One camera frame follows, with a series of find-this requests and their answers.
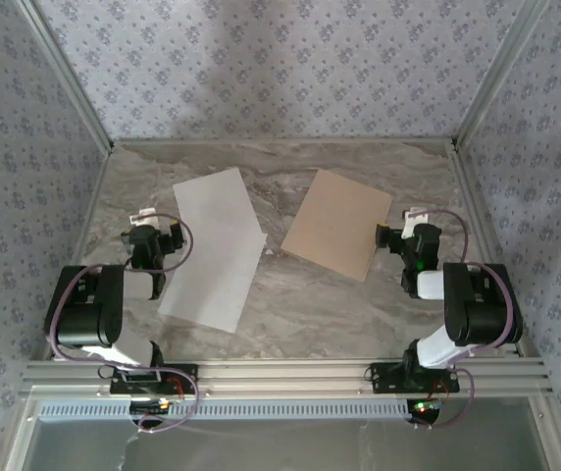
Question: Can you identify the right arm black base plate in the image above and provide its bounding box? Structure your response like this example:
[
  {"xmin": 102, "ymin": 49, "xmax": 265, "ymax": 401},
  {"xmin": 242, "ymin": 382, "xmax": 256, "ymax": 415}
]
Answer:
[{"xmin": 368, "ymin": 361, "xmax": 461, "ymax": 394}]

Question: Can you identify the grey metal panel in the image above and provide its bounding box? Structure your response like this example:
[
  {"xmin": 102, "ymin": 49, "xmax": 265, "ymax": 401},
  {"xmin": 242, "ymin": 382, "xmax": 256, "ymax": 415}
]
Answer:
[{"xmin": 28, "ymin": 416, "xmax": 549, "ymax": 471}]

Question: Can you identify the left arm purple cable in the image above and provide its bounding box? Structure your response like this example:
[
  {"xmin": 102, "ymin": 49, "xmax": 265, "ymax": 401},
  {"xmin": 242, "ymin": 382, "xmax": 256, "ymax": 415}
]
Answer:
[{"xmin": 47, "ymin": 211, "xmax": 201, "ymax": 436}]

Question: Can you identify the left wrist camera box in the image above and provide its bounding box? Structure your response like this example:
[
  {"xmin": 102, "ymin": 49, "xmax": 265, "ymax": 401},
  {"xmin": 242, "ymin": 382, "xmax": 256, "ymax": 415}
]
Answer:
[{"xmin": 129, "ymin": 208, "xmax": 159, "ymax": 228}]

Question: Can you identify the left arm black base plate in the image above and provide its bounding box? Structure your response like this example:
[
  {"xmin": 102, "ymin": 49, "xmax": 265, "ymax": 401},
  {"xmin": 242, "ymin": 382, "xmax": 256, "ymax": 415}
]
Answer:
[{"xmin": 108, "ymin": 363, "xmax": 200, "ymax": 396}]

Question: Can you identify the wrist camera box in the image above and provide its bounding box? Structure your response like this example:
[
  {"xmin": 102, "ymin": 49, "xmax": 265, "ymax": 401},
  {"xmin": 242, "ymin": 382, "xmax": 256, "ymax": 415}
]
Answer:
[
  {"xmin": 129, "ymin": 208, "xmax": 159, "ymax": 228},
  {"xmin": 402, "ymin": 208, "xmax": 432, "ymax": 239}
]

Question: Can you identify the brown cardboard folder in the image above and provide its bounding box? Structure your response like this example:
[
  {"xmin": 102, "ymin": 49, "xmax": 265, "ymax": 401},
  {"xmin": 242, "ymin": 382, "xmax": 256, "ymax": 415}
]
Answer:
[{"xmin": 280, "ymin": 169, "xmax": 394, "ymax": 284}]

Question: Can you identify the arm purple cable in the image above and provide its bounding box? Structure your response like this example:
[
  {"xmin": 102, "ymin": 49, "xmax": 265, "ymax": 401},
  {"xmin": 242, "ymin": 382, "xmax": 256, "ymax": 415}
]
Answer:
[
  {"xmin": 47, "ymin": 211, "xmax": 201, "ymax": 436},
  {"xmin": 420, "ymin": 208, "xmax": 517, "ymax": 433}
]

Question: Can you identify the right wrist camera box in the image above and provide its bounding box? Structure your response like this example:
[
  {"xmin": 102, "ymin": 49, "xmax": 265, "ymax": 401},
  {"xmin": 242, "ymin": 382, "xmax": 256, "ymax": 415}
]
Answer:
[{"xmin": 402, "ymin": 208, "xmax": 432, "ymax": 239}]

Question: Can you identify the thin aluminium table rail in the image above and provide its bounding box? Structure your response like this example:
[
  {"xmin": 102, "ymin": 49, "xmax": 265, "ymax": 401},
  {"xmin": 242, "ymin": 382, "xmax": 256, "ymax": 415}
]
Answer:
[{"xmin": 111, "ymin": 136, "xmax": 456, "ymax": 146}]

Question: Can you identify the aluminium table side rail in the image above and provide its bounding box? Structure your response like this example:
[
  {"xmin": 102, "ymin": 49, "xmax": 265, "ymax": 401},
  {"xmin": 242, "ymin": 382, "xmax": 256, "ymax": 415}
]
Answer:
[
  {"xmin": 41, "ymin": 146, "xmax": 115, "ymax": 362},
  {"xmin": 448, "ymin": 145, "xmax": 542, "ymax": 362}
]

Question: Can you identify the aluminium frame post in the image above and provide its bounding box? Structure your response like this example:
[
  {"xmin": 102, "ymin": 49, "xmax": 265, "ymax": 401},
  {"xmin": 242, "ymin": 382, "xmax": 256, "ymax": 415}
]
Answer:
[
  {"xmin": 450, "ymin": 0, "xmax": 552, "ymax": 148},
  {"xmin": 15, "ymin": 0, "xmax": 116, "ymax": 152}
]

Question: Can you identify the white paper sheet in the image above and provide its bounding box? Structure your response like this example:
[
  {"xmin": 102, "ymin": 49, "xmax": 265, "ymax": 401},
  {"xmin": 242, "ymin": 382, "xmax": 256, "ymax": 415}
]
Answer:
[
  {"xmin": 157, "ymin": 215, "xmax": 269, "ymax": 336},
  {"xmin": 172, "ymin": 166, "xmax": 265, "ymax": 256}
]

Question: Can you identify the grey slotted cable duct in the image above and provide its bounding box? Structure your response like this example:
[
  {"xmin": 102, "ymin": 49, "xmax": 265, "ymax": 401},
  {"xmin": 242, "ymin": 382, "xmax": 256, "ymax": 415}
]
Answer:
[{"xmin": 36, "ymin": 397, "xmax": 415, "ymax": 422}]

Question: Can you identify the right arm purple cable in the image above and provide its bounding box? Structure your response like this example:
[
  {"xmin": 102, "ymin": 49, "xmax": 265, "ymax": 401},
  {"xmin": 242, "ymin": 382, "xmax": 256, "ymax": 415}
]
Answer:
[{"xmin": 420, "ymin": 208, "xmax": 517, "ymax": 433}]

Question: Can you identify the long aluminium mounting rail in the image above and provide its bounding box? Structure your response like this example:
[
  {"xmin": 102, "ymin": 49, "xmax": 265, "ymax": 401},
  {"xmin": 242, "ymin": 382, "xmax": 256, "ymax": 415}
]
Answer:
[{"xmin": 19, "ymin": 359, "xmax": 555, "ymax": 399}]

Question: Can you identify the small circuit board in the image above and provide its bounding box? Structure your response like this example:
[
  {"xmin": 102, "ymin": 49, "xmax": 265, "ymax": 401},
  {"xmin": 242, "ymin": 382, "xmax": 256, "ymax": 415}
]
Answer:
[
  {"xmin": 406, "ymin": 397, "xmax": 444, "ymax": 414},
  {"xmin": 129, "ymin": 397, "xmax": 173, "ymax": 414}
]

